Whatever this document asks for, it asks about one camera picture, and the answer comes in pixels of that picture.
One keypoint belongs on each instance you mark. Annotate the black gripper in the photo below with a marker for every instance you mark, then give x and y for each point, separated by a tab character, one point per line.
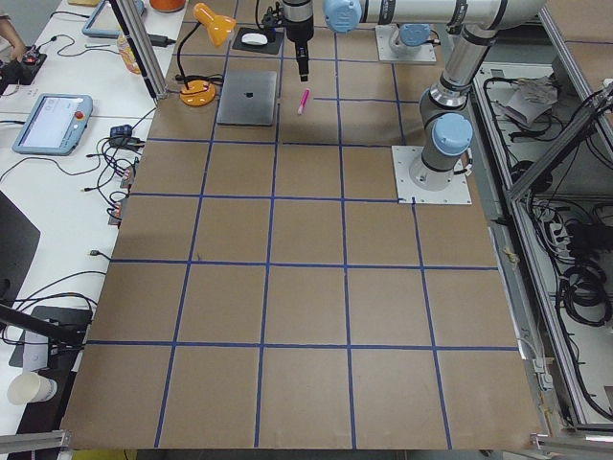
298	30

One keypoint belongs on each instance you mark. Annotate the pink highlighter pen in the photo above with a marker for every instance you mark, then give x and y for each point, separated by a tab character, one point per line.
303	101

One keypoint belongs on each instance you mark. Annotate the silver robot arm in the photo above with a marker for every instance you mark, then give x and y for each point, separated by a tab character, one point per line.
448	132

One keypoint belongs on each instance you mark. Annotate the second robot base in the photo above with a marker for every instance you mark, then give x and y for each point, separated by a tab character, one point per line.
409	43

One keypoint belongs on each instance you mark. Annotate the black mousepad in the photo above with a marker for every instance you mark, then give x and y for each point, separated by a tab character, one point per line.
275	40

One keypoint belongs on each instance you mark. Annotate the white computer mouse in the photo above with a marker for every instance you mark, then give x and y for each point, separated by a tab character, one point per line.
254	39

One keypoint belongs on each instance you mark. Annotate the silver closed laptop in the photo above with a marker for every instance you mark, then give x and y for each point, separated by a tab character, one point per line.
248	98

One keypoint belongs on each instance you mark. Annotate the orange desk lamp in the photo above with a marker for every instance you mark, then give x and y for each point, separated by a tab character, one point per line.
209	36

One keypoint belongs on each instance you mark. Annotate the orange drink bottle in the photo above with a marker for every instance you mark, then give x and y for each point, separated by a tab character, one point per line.
127	55

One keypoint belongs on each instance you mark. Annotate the black power adapter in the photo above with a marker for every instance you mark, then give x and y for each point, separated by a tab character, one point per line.
121	131

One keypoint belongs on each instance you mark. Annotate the blue teach pendant tablet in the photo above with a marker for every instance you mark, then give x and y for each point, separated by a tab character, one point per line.
55	125

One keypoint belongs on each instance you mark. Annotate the white paper cup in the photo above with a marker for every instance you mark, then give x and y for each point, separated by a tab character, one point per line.
31	387

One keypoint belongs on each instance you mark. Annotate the aluminium frame post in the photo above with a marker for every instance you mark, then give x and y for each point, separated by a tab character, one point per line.
137	37

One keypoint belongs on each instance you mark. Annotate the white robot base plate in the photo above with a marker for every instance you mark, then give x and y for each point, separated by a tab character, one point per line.
416	184

